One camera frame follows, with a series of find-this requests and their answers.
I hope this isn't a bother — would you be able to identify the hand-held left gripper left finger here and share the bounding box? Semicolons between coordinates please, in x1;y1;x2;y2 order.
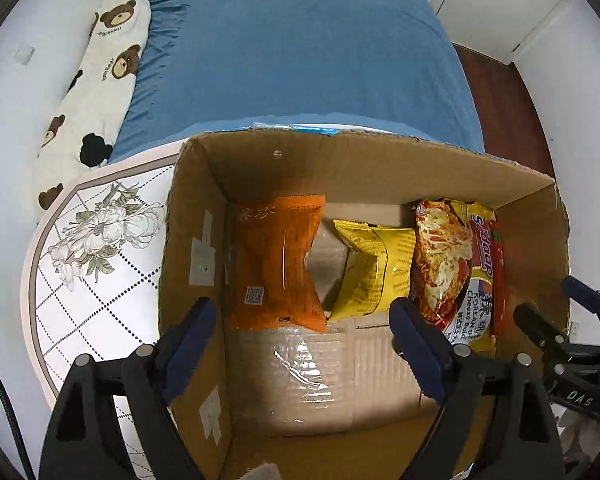
39;297;217;480

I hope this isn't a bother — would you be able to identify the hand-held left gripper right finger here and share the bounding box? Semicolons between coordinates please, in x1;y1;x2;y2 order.
389;297;566;480

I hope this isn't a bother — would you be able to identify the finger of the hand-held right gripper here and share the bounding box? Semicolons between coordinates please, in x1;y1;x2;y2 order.
514;302;583;368
561;276;600;356

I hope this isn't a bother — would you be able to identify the yellow snack packet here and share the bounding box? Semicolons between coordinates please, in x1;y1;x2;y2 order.
327;218;417;322

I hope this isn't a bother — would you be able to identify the red yellow noodle packet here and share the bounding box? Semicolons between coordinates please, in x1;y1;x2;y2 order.
409;199;507;353

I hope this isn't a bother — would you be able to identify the orange snack packet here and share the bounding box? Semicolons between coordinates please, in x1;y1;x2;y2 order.
227;195;328;333

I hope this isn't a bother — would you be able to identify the cardboard box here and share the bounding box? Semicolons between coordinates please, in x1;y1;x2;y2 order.
157;125;573;480

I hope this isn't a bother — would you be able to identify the floral round table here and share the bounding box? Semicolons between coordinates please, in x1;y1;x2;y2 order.
22;140;182;480

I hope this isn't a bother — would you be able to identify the bear print pillow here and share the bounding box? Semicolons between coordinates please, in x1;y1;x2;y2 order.
32;0;152;221

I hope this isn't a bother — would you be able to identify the white door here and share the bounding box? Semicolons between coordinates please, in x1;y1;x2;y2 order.
420;0;576;66

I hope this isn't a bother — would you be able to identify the blue bed sheet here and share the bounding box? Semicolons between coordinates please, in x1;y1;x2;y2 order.
107;0;486;163

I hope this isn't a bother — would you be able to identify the black cable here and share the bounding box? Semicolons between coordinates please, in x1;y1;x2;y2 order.
0;345;36;480

